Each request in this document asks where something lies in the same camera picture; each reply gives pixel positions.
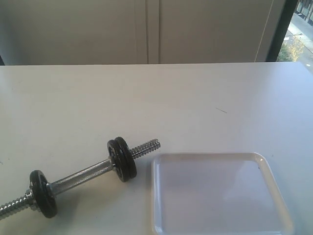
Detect black weight plate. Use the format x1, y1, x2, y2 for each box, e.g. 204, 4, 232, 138
107, 140, 130, 182
29, 170, 58, 218
114, 137, 137, 179

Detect chrome threaded dumbbell bar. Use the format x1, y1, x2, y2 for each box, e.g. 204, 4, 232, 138
0, 139, 161, 220

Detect white plastic tray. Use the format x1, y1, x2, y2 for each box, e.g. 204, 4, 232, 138
152, 153, 295, 235

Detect white cabinet doors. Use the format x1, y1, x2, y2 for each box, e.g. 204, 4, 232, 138
0, 0, 285, 65

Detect chrome spinlock collar nut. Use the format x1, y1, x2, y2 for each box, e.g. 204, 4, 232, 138
25, 189, 41, 212

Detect dark window frame post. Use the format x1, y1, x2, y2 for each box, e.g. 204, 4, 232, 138
266, 0, 298, 62

